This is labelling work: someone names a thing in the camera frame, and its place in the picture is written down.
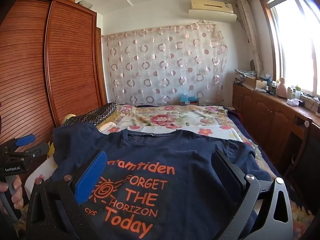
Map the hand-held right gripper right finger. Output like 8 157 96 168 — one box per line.
211 150 294 240

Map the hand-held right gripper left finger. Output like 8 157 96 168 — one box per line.
26 151 113 240

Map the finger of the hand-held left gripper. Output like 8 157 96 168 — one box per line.
15 142 50 160
14 134 36 148

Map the navy printed t-shirt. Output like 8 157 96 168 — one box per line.
51 123 275 240

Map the person's left hand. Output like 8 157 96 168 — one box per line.
0 174 23 209

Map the white flower-print sheet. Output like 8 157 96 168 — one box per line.
25 121 250 190

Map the cream folded cloth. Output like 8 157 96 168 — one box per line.
99 121 117 133

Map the wooden cabinet counter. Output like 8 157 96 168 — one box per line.
232 82 320 178

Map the floral blanket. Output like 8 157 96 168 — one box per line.
110 104 315 230

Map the blue tissue box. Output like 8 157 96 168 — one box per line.
179 93 199 105

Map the wooden slatted wardrobe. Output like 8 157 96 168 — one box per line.
0 0 108 155

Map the cardboard box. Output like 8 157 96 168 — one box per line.
244 76 267 92

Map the pink thermos jug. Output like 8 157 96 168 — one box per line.
276 77 287 97

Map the stack of folded cloths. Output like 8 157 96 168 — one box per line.
234 69 257 79

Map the circle-patterned sheer curtain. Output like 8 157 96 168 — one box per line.
101 22 228 107

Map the cream window curtain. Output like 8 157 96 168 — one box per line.
236 0 264 74

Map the wooden-framed window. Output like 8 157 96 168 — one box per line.
259 0 320 100

